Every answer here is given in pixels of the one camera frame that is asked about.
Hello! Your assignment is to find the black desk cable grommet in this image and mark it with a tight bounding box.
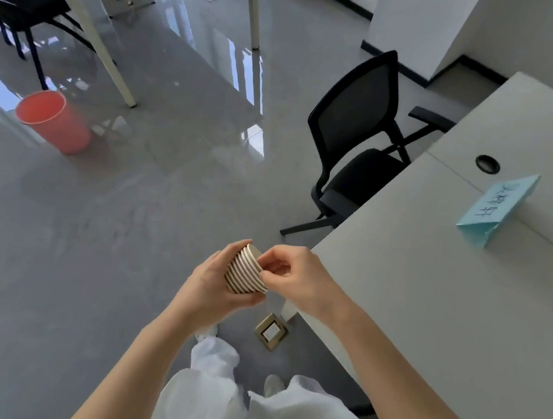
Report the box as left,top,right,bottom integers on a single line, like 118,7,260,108
474,154,501,174

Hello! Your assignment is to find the person's left hand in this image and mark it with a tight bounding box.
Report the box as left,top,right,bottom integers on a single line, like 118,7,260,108
174,232,274,338

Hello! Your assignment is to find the stack of striped paper cups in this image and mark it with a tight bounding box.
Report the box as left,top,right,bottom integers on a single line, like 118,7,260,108
222,241,274,299

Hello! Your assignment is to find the orange plastic bucket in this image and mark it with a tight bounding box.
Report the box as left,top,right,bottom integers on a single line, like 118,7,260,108
11,86,97,157

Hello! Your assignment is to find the person's right hand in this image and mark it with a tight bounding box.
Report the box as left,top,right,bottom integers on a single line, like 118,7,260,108
251,241,355,331

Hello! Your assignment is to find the white table leg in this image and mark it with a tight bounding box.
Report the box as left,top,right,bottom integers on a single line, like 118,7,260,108
236,0,267,52

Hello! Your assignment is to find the light blue folded paper card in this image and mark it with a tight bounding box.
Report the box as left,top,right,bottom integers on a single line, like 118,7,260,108
454,166,542,255

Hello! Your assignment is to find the brass floor socket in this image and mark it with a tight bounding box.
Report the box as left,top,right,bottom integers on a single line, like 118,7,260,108
254,312,291,353

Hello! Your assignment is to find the white shoe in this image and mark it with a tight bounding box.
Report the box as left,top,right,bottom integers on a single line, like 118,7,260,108
262,374,287,401

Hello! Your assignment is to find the person's left forearm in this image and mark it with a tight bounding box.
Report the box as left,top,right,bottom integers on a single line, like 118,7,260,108
65,290,219,419

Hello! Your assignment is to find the black mesh office chair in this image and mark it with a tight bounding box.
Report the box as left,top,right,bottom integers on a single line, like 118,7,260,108
279,40,466,256

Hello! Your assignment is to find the person's right forearm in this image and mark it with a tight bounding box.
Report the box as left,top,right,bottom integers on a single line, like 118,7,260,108
300,292,534,419

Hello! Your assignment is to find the black metal frame chair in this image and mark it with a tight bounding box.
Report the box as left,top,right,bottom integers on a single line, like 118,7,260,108
0,0,123,99

